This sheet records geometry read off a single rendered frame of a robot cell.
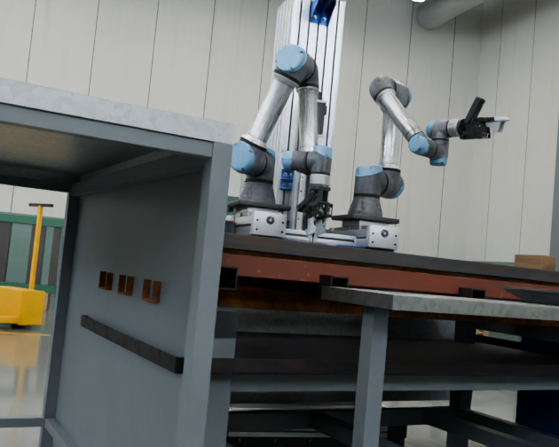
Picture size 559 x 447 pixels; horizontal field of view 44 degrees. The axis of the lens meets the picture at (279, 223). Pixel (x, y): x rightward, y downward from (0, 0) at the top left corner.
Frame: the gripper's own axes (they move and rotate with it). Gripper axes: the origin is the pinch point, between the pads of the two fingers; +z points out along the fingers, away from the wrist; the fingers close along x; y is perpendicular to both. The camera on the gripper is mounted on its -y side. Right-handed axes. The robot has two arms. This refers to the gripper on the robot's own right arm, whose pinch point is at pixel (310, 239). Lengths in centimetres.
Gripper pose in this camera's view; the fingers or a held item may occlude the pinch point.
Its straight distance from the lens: 260.1
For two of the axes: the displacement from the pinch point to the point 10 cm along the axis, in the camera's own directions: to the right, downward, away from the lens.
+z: -1.0, 9.9, -0.6
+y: 5.1, -0.1, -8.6
